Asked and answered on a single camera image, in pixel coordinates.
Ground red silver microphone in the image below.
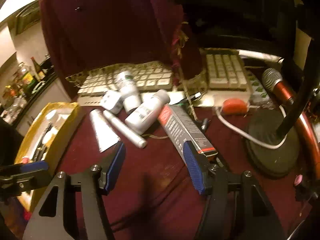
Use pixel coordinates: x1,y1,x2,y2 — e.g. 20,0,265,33
261,68,320,140

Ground white floral hand cream tube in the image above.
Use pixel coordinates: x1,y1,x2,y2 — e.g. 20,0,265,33
89,109,120,153

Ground cardboard box with white lining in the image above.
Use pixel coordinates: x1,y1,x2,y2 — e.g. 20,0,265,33
13,101,83,213

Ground long orange white carton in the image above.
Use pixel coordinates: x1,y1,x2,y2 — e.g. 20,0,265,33
158,104,217,161

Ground white cable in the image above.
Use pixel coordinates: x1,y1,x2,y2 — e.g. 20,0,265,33
214,104,288,150

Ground white bottle green label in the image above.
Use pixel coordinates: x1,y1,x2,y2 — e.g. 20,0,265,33
116,71,142,114

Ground slim white pen tube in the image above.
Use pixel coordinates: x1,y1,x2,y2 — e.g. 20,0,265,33
103,110,147,148

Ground white bottle grey cap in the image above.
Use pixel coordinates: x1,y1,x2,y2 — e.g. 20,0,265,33
125,89,170,135

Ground dark glass wine bottle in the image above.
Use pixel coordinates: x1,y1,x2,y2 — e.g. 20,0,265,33
30,57,46,80

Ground dark red draped cloth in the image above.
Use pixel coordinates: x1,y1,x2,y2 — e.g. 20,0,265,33
39,0,202,98

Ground white kitchen cabinets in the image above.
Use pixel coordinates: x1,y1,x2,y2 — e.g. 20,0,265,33
0,23,16,69

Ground white usb wall charger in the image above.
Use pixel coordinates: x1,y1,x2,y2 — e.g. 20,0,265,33
100,90,123,115

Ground beige computer keyboard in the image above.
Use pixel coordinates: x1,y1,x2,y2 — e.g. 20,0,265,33
78,49,253,107

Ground orange round object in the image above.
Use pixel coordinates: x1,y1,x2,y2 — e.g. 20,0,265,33
222,98,248,115

